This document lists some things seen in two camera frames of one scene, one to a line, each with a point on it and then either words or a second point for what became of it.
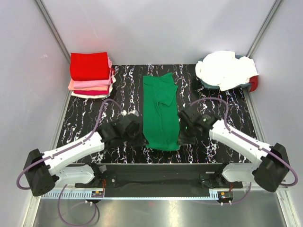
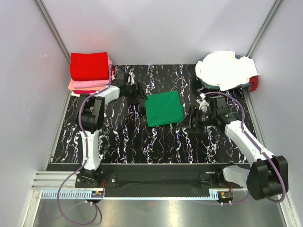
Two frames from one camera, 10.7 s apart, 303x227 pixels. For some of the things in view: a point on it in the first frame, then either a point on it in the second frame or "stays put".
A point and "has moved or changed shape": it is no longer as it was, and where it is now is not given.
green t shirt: x=161 y=113 has moved or changed shape
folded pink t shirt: x=78 y=84 stays put
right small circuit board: x=225 y=195 stays put
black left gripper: x=141 y=140 → x=139 y=93
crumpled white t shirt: x=224 y=70 stays put
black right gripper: x=185 y=140 → x=186 y=122
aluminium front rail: x=84 y=195 stays put
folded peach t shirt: x=71 y=87 stays put
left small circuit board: x=97 y=194 stays put
